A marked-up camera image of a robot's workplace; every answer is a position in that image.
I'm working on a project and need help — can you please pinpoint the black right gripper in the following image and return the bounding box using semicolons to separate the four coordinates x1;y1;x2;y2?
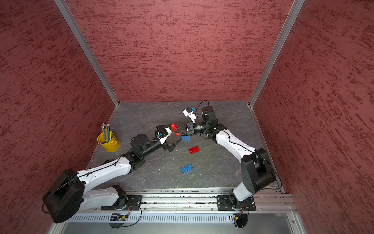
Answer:
176;121;209;136

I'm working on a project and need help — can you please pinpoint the blue lego brick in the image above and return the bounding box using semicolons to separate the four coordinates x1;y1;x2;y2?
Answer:
181;136;191;141
181;164;193;174

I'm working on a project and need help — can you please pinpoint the red lego brick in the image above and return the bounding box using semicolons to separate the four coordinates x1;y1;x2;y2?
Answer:
189;146;200;155
170;124;180;136

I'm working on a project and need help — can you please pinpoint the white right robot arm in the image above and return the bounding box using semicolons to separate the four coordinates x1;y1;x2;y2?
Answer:
175;106;277;204

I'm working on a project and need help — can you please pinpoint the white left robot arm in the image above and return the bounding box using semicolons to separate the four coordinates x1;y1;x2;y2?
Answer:
42;124;177;223

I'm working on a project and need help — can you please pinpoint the yellow metal pencil cup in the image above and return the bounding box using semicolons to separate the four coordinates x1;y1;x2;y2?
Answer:
97;131;121;153

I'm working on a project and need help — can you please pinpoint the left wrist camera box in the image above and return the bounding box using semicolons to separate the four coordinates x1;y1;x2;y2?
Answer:
156;127;172;140

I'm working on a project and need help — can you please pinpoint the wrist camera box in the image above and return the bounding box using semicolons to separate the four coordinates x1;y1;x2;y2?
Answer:
183;107;197;123
156;127;172;140

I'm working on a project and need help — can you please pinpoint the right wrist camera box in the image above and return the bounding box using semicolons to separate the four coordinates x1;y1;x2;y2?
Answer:
183;107;197;123

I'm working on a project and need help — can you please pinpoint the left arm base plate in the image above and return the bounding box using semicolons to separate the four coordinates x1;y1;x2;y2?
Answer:
101;195;143;212

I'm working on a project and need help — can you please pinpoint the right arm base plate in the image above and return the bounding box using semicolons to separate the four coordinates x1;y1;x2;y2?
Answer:
216;195;256;211

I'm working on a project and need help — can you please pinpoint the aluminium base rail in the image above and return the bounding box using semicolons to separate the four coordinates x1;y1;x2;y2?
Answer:
126;187;299;214

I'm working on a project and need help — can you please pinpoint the perforated cable tray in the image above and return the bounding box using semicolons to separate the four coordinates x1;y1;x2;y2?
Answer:
67;213;235;225

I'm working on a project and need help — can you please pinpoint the aluminium corner post left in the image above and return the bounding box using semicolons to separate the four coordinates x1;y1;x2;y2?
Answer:
54;0;120;107

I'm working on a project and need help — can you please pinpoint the aluminium corner post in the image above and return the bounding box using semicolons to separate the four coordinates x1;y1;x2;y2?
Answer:
54;0;120;107
249;0;305;109

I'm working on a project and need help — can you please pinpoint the aluminium corner post right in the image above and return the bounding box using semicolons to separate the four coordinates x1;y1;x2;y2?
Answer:
249;0;305;109

